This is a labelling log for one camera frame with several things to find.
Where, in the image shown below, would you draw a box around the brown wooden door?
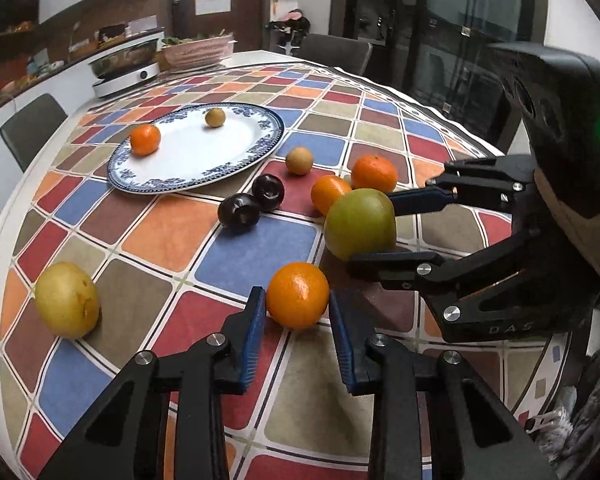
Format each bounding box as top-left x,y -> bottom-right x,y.
167,0 -> 273,53

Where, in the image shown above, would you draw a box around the steel cooking pan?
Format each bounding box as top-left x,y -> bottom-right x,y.
87,35 -> 163,80

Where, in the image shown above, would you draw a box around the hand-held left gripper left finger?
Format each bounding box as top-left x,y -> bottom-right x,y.
37,286 -> 268,480

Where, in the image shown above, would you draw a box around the pile of clothes on stool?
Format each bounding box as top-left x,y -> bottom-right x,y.
265,10 -> 311,56

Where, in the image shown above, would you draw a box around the white induction cooker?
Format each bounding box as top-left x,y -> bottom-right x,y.
91,62 -> 161,99

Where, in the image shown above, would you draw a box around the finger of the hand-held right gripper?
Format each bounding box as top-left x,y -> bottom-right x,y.
387,155 -> 536,216
347,230 -> 541,301

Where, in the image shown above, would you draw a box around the yellow pear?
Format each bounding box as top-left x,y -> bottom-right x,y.
34,261 -> 101,338

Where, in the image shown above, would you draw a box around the white sideboard cabinet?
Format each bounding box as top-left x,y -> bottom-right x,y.
0,25 -> 166,128

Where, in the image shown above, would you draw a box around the grey dining chair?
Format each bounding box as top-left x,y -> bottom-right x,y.
0,92 -> 69,173
297,33 -> 373,77

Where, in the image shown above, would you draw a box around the colourful checkered tablecloth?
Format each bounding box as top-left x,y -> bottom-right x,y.
0,62 -> 576,480

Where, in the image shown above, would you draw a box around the blue patterned white plate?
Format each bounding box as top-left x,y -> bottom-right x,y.
106,102 -> 285,194

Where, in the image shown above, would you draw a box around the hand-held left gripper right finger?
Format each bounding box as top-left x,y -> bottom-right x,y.
328,290 -> 558,480

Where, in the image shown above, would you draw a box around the green leafy vegetables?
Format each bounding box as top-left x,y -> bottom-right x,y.
161,30 -> 231,47

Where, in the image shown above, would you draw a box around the orange mandarin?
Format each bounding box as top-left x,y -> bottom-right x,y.
130,124 -> 161,157
351,155 -> 399,193
311,175 -> 353,217
266,261 -> 330,331

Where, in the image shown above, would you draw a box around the dark glass sliding door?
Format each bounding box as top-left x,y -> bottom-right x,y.
330,0 -> 551,151

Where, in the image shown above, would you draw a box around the pink plastic basket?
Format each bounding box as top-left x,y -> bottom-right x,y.
156,35 -> 234,72

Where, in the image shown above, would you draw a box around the green apple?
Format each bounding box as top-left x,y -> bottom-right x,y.
323,188 -> 397,261

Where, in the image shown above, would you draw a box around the dark purple plum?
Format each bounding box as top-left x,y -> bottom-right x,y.
251,174 -> 286,211
217,193 -> 262,230

